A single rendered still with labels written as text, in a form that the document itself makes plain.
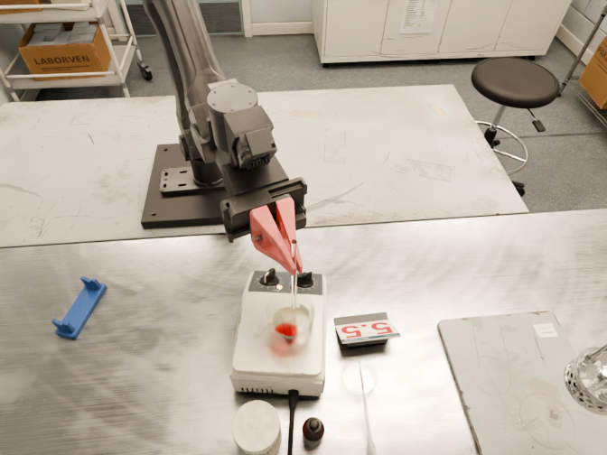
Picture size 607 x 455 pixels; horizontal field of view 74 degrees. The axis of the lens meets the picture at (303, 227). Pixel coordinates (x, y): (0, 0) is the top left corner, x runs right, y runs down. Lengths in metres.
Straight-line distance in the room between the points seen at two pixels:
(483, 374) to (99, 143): 0.92
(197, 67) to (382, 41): 2.55
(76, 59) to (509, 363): 2.55
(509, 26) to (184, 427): 3.16
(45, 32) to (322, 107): 2.13
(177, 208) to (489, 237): 0.61
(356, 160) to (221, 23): 2.70
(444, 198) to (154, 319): 0.61
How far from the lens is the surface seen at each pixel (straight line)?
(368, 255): 0.77
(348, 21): 2.96
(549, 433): 0.71
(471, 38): 3.30
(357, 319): 0.69
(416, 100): 1.17
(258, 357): 0.57
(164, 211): 0.84
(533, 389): 0.72
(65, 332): 0.76
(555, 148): 2.83
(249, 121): 0.44
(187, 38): 0.60
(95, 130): 1.13
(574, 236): 0.95
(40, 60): 2.82
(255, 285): 0.66
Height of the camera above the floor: 1.52
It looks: 51 degrees down
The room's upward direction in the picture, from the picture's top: 1 degrees clockwise
